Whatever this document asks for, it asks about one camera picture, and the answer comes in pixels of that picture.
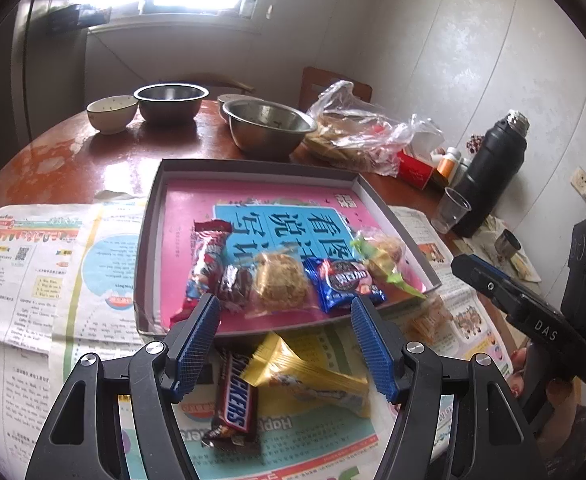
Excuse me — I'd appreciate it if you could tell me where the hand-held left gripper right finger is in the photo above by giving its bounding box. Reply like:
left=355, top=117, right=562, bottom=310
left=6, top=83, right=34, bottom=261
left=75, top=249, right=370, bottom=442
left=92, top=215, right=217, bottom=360
left=350, top=296, right=538, bottom=480

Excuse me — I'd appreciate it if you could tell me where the person's right hand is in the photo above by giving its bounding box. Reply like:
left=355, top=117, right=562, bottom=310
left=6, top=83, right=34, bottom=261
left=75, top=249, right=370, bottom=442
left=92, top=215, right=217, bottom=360
left=510, top=350, right=586, bottom=453

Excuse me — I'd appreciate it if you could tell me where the white medicine bottle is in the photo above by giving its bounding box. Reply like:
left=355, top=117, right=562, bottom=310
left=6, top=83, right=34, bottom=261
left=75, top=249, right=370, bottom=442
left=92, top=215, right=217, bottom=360
left=445, top=146, right=471, bottom=173

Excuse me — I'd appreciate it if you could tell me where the round pastry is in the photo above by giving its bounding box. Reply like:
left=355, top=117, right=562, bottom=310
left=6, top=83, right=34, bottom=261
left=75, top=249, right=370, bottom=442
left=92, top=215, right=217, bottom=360
left=350, top=227, right=426, bottom=301

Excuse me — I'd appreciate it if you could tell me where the small steel bowl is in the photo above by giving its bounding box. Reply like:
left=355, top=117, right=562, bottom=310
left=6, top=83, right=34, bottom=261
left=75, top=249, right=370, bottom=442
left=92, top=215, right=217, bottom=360
left=134, top=83, right=210, bottom=123

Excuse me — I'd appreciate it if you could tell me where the pink book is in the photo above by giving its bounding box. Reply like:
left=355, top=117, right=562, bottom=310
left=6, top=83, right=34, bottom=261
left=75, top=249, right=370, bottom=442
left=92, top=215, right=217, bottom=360
left=153, top=175, right=436, bottom=333

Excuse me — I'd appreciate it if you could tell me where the colourful newspaper sheet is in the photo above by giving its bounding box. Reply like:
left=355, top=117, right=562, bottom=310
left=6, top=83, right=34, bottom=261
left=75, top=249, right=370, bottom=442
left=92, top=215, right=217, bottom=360
left=0, top=200, right=148, bottom=461

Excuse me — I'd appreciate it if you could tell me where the brown chocolate bar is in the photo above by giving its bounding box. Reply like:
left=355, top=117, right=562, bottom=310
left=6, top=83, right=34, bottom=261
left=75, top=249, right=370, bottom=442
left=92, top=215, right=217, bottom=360
left=202, top=350, right=261, bottom=453

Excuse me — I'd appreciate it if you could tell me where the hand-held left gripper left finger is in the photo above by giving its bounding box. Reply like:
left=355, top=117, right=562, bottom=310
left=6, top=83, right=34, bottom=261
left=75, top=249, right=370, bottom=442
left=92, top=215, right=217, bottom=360
left=23, top=294, right=222, bottom=480

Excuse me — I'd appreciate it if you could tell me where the golden snack packet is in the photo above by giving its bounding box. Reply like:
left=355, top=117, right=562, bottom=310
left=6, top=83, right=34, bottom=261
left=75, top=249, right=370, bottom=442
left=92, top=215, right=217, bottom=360
left=240, top=331, right=374, bottom=418

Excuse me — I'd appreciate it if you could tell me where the red tissue box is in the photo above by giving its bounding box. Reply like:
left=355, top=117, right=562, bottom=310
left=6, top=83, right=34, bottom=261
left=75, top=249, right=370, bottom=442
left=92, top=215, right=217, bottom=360
left=395, top=140, right=448, bottom=191

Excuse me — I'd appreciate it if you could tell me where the clear packet of tan snacks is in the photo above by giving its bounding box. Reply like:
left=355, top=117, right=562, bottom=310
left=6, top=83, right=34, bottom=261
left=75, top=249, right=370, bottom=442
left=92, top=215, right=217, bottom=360
left=403, top=295, right=456, bottom=346

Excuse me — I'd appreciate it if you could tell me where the grey cardboard box tray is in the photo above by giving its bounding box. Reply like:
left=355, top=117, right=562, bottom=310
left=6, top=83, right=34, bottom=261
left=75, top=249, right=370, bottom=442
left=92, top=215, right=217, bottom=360
left=134, top=158, right=444, bottom=337

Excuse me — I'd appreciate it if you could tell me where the crumbly pastry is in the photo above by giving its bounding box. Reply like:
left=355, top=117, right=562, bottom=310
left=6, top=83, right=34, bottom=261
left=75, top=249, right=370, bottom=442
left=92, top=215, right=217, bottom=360
left=245, top=250, right=318, bottom=318

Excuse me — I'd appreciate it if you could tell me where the clear plastic cup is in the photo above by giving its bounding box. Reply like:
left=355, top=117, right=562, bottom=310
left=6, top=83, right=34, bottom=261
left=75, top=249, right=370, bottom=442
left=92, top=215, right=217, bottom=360
left=431, top=186, right=472, bottom=234

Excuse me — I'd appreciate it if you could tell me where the wooden chair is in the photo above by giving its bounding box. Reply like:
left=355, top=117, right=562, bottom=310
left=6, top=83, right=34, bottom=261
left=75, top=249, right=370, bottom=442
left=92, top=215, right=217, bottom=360
left=300, top=66, right=374, bottom=111

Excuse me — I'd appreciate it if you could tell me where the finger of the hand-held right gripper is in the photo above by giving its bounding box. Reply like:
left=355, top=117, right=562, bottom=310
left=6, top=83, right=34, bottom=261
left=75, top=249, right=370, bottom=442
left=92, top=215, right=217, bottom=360
left=450, top=254, right=528, bottom=315

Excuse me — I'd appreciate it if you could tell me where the small steel cup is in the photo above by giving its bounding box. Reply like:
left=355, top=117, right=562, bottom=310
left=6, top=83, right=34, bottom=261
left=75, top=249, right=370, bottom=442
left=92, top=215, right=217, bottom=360
left=494, top=230, right=522, bottom=261

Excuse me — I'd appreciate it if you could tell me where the white ceramic bowl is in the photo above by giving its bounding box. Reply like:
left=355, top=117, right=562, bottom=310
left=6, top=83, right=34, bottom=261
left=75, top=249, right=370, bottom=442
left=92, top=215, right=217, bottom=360
left=217, top=93, right=254, bottom=121

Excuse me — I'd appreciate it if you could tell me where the newspaper with cartoon pictures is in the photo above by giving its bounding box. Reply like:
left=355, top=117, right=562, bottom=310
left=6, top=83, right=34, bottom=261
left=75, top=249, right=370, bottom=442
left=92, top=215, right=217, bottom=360
left=118, top=205, right=516, bottom=480

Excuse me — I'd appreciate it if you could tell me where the large steel bowl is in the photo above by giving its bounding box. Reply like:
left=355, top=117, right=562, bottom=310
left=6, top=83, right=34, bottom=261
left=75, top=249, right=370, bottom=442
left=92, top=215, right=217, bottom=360
left=223, top=99, right=318, bottom=158

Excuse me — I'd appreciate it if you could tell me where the red and blue candy bar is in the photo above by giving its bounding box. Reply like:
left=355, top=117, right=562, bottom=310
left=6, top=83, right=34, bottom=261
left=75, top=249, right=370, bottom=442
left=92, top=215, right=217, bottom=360
left=170, top=220, right=234, bottom=323

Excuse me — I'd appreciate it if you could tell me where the stack of flat breads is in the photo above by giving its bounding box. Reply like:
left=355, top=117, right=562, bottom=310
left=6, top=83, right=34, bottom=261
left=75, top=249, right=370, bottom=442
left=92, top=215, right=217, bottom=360
left=305, top=110, right=404, bottom=171

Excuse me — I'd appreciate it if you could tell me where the clear plastic bag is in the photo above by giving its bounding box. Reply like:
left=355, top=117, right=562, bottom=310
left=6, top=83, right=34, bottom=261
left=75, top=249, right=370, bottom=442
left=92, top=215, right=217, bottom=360
left=305, top=80, right=446, bottom=177

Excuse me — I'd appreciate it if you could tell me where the beige ceramic bowl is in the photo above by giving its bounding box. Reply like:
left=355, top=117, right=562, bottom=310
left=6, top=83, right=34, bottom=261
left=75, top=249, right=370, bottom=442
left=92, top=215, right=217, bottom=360
left=87, top=95, right=138, bottom=135

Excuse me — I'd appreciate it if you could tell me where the small brown chocolate candy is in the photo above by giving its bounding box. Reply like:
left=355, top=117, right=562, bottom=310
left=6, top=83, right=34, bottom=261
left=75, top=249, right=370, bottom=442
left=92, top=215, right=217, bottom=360
left=216, top=265, right=254, bottom=313

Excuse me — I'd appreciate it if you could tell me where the black thermos flask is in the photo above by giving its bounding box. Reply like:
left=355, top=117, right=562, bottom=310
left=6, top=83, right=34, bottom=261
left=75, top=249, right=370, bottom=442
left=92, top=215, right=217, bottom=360
left=450, top=109, right=530, bottom=238

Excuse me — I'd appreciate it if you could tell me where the dark refrigerator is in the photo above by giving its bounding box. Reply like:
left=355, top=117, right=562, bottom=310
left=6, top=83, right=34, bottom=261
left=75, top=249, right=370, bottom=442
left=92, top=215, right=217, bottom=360
left=10, top=0, right=88, bottom=141

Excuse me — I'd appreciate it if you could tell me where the orange medicine bottle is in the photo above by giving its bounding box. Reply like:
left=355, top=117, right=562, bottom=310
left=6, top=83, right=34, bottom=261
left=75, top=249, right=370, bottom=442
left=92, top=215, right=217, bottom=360
left=435, top=154, right=460, bottom=181

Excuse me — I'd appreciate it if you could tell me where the blue cookie packet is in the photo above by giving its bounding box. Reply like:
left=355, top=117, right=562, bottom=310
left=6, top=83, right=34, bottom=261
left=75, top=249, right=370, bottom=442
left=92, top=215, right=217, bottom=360
left=304, top=256, right=388, bottom=315

